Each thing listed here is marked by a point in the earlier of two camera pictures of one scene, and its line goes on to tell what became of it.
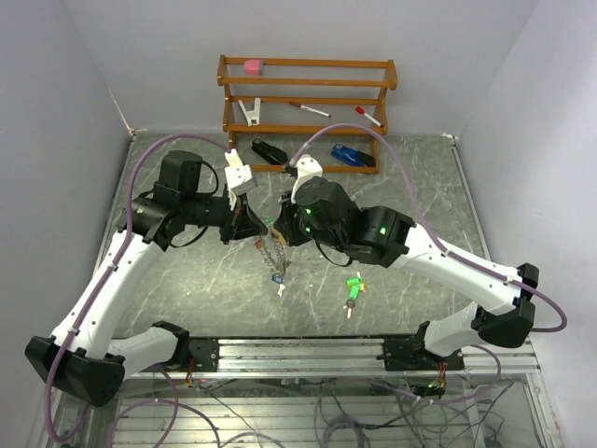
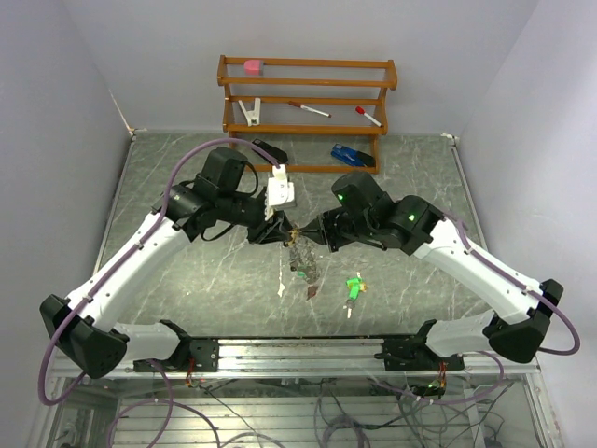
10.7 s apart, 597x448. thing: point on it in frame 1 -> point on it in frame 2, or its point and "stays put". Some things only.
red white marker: x=298 y=105 stays put
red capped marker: x=361 y=110 stays put
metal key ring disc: x=280 y=267 -> x=303 y=258
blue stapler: x=353 y=156 stays put
